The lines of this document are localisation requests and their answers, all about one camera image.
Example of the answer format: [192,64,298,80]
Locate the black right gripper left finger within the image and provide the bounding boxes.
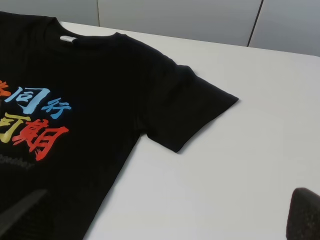
[0,189,48,234]

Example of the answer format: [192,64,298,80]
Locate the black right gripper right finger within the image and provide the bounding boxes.
[286,187,320,240]

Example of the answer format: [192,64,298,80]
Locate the black printed t-shirt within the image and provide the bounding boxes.
[0,12,238,240]

